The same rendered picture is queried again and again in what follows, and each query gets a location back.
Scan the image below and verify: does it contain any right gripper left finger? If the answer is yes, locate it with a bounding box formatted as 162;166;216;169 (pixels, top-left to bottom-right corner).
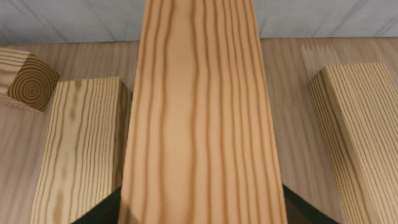
70;184;123;224

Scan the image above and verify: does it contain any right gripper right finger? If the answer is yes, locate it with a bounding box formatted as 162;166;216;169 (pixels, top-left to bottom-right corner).
281;183;340;224

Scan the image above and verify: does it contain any light grey panel with slot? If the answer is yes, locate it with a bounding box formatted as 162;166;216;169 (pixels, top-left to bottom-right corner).
0;0;398;45

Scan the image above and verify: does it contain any short square wooden block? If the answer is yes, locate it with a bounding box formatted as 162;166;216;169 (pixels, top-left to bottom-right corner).
0;48;61;113

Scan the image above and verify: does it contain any light wooden beam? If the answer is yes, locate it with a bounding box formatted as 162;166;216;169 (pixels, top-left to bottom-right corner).
29;77;132;224
306;63;398;224

